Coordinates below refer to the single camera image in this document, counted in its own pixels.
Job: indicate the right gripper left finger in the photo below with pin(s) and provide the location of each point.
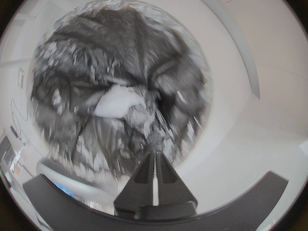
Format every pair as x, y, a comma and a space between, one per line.
137, 189

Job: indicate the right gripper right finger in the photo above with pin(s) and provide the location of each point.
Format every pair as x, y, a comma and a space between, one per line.
173, 189

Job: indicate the black plastic bag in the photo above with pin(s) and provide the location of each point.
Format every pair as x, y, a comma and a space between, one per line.
96, 44

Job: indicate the crumpled white paper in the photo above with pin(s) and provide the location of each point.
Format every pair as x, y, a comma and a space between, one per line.
115, 105

